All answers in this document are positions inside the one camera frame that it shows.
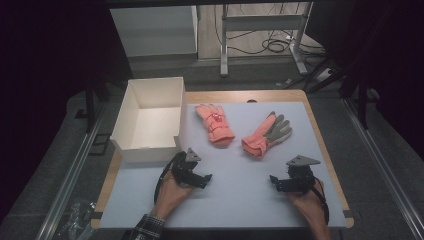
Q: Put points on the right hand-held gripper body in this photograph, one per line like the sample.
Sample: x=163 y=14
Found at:
x=301 y=175

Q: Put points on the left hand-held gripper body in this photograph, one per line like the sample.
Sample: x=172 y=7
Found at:
x=186 y=166

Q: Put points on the pink glove with grey palm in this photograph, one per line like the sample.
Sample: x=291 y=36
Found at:
x=263 y=136

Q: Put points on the pink glove with red print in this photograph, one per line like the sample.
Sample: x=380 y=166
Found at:
x=218 y=128

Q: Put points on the white box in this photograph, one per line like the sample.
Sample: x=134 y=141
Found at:
x=151 y=126

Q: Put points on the person's left hand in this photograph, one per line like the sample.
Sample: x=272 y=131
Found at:
x=171 y=196

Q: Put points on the person's right hand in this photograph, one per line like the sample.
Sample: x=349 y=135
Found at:
x=308 y=205

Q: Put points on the light blue table mat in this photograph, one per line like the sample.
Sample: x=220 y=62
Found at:
x=240 y=186

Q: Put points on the black tape patch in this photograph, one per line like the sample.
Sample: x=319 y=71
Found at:
x=96 y=215
x=348 y=213

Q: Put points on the dark table grommet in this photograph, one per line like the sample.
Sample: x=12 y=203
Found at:
x=252 y=101

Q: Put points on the black metal stand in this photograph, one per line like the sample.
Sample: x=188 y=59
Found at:
x=90 y=103
x=361 y=100

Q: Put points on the white power strip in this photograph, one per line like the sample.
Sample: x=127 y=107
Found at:
x=324 y=74

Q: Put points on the clear plastic bag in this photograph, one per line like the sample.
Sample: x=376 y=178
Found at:
x=76 y=218

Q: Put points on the white cabinet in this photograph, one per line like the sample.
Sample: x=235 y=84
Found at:
x=156 y=31

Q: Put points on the metal floor rail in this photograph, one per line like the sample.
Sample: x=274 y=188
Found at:
x=71 y=176
x=383 y=166

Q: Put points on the white metal desk frame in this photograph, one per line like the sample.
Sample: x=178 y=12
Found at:
x=260 y=23

